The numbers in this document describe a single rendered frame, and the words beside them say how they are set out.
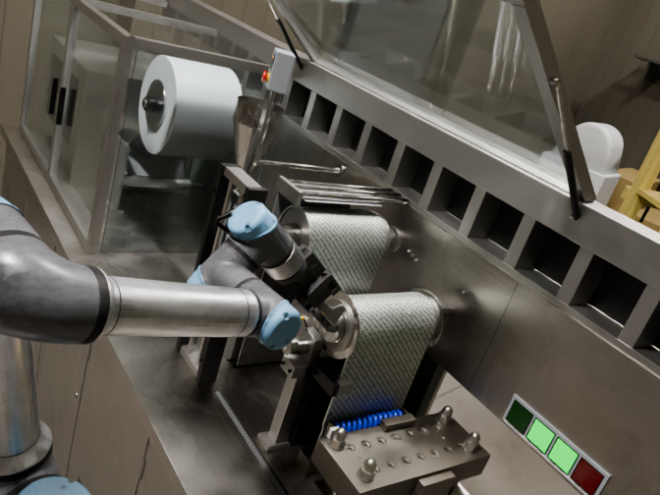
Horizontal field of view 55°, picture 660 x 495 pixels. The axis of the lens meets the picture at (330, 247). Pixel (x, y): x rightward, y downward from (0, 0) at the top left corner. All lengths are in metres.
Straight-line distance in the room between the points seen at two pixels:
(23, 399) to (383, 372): 0.78
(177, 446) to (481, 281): 0.78
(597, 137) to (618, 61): 3.06
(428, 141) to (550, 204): 0.40
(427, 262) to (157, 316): 0.92
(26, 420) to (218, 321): 0.32
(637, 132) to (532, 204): 8.58
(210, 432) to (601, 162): 6.16
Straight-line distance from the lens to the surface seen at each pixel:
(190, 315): 0.89
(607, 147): 7.25
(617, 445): 1.39
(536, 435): 1.47
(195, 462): 1.48
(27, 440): 1.08
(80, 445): 2.20
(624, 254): 1.34
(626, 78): 10.12
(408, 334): 1.45
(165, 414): 1.58
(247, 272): 1.07
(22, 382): 1.00
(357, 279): 1.62
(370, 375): 1.46
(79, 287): 0.78
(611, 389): 1.37
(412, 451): 1.50
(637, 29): 10.19
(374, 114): 1.83
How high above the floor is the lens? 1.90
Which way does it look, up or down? 22 degrees down
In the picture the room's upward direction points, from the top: 18 degrees clockwise
